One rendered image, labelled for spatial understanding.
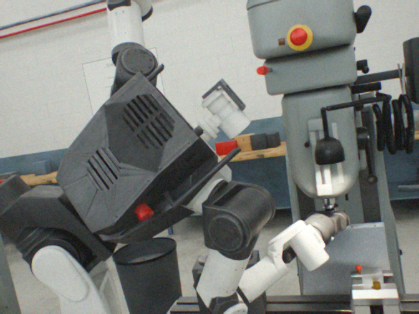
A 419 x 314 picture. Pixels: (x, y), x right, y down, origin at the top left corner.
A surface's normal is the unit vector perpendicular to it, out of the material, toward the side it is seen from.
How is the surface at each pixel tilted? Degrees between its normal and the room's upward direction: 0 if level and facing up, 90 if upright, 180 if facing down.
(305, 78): 90
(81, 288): 90
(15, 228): 101
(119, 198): 74
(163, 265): 94
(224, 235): 95
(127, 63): 61
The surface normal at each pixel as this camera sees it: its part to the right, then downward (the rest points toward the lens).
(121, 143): -0.45, -0.07
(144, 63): 0.31, -0.43
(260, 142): -0.37, 0.21
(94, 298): 0.07, 0.14
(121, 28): -0.16, -0.37
